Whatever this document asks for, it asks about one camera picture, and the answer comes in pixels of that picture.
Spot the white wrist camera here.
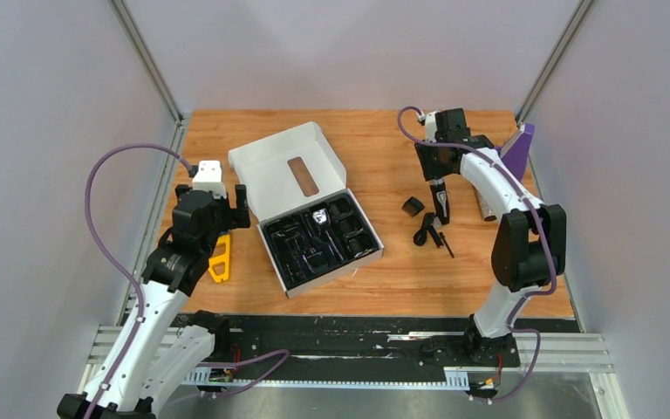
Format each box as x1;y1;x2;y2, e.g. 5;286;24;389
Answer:
420;111;439;142
191;160;228;198

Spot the white box with black tray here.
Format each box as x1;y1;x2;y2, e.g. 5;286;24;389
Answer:
228;121;385;299

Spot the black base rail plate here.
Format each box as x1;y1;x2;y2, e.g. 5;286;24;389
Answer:
170;313;582;386

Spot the black silver hair clipper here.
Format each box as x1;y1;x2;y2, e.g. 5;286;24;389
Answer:
430;179;450;225

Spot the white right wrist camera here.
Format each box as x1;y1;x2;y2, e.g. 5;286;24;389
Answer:
420;111;439;142

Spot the black cleaning brush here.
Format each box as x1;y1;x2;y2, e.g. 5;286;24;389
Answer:
439;231;455;258

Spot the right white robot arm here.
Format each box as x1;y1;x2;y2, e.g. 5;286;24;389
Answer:
414;108;566;365

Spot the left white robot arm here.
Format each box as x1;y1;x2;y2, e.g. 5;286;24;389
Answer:
57;184;250;418

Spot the black clipper guard comb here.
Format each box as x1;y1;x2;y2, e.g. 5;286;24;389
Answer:
401;196;425;217

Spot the yellow plastic triangle toy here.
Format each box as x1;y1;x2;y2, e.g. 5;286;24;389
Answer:
208;233;231;284

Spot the purple wedge stand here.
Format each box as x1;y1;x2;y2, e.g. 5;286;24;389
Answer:
498;123;535;181

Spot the silver trimmer head in tray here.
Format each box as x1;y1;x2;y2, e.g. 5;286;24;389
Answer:
312;209;330;226

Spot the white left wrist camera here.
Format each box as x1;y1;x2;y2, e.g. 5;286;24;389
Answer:
191;160;228;198

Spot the glittery silver cylinder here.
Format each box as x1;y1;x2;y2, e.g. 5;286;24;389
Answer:
474;189;496;222

